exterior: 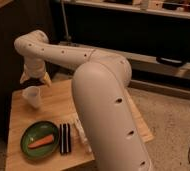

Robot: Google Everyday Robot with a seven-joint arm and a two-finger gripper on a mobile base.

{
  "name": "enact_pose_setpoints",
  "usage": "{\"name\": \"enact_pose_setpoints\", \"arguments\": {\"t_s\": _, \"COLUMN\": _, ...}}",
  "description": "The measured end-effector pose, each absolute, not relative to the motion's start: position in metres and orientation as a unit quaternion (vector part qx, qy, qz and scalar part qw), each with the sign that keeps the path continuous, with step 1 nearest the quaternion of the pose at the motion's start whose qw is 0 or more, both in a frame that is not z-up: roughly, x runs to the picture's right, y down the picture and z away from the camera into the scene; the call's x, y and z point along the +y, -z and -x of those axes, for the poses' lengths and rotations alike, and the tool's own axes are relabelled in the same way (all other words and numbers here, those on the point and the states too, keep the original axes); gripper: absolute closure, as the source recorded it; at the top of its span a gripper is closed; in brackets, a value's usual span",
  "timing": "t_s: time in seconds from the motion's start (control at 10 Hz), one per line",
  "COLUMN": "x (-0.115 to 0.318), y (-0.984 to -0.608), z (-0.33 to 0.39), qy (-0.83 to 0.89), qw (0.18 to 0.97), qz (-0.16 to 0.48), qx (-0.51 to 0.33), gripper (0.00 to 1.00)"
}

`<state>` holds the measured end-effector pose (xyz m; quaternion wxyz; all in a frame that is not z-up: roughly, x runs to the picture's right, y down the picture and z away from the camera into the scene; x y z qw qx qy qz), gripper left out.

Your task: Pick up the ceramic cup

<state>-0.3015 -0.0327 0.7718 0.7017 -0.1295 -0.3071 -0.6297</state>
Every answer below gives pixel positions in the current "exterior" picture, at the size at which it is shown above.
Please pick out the wooden table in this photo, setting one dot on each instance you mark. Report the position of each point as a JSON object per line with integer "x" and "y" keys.
{"x": 57, "y": 106}

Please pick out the metal pole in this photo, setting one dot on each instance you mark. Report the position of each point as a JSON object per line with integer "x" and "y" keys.
{"x": 67, "y": 35}

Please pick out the green plate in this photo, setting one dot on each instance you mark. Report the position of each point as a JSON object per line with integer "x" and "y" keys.
{"x": 37, "y": 131}

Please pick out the black handle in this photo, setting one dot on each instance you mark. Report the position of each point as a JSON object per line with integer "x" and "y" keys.
{"x": 170, "y": 63}

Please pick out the white tube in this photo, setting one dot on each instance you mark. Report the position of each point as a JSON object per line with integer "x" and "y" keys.
{"x": 82, "y": 135}

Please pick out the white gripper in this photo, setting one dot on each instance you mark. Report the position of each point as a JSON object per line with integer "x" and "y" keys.
{"x": 35, "y": 68}

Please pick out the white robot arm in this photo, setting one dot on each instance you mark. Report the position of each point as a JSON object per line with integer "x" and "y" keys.
{"x": 99, "y": 93}

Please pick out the orange carrot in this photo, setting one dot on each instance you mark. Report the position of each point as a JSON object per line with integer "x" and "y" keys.
{"x": 43, "y": 141}

